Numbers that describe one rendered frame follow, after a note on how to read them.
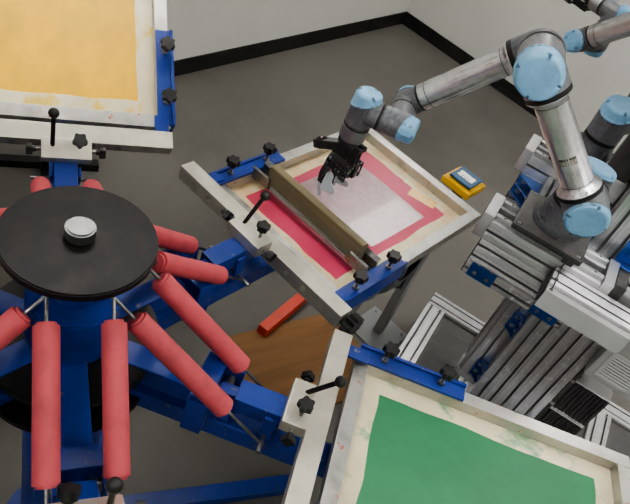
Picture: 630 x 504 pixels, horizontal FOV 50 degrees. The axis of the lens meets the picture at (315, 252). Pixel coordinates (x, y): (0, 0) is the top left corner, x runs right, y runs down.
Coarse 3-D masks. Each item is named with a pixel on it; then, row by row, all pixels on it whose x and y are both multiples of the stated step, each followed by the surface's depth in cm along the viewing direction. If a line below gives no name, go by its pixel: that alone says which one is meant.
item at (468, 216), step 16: (384, 144) 257; (288, 160) 232; (400, 160) 254; (416, 176) 252; (432, 176) 251; (432, 192) 249; (448, 192) 247; (464, 208) 243; (448, 224) 233; (464, 224) 236; (432, 240) 224; (416, 256) 216; (320, 272) 198; (336, 288) 195
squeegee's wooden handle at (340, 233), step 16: (272, 176) 216; (288, 176) 214; (288, 192) 214; (304, 192) 210; (304, 208) 212; (320, 208) 207; (320, 224) 209; (336, 224) 205; (336, 240) 207; (352, 240) 203
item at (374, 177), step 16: (368, 160) 252; (304, 176) 234; (368, 176) 245; (384, 176) 248; (256, 192) 220; (336, 192) 233; (352, 192) 236; (368, 192) 238; (272, 208) 217; (288, 208) 219; (336, 208) 227; (288, 224) 214; (304, 224) 216
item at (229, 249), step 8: (232, 240) 189; (216, 248) 185; (224, 248) 186; (232, 248) 187; (240, 248) 188; (208, 256) 182; (216, 256) 183; (224, 256) 184; (232, 256) 184; (240, 256) 187; (248, 256) 191; (216, 264) 181; (224, 264) 183; (232, 264) 187
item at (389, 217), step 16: (384, 192) 241; (400, 192) 244; (352, 208) 229; (368, 208) 232; (384, 208) 235; (400, 208) 237; (416, 208) 240; (352, 224) 223; (368, 224) 226; (384, 224) 228; (400, 224) 231; (416, 224) 234; (304, 240) 211; (320, 240) 213; (368, 240) 220; (384, 240) 222; (400, 240) 225; (320, 256) 208; (336, 256) 210; (336, 272) 205
